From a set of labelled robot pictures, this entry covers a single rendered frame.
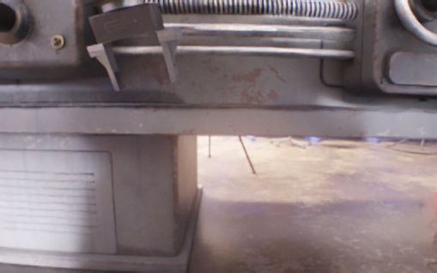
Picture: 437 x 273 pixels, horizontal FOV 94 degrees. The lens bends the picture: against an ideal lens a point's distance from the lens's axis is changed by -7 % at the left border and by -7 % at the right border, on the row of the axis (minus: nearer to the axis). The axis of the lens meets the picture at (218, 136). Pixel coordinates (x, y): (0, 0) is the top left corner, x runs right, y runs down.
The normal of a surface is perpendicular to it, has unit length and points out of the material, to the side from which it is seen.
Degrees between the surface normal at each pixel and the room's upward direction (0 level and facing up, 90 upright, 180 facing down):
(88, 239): 90
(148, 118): 90
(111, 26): 113
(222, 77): 90
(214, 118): 90
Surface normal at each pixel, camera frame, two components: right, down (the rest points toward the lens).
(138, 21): -0.14, 0.50
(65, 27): 0.00, 0.11
